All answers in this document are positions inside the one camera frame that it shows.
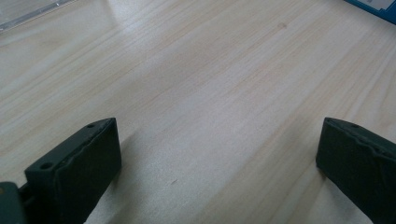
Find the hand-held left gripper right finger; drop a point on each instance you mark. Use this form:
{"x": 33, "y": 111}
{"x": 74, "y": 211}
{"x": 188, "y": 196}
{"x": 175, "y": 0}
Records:
{"x": 361, "y": 168}

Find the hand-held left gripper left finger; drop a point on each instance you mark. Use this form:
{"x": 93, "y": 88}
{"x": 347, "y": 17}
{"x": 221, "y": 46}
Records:
{"x": 77, "y": 174}

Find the blue book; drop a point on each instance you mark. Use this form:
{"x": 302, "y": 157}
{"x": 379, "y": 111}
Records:
{"x": 384, "y": 11}

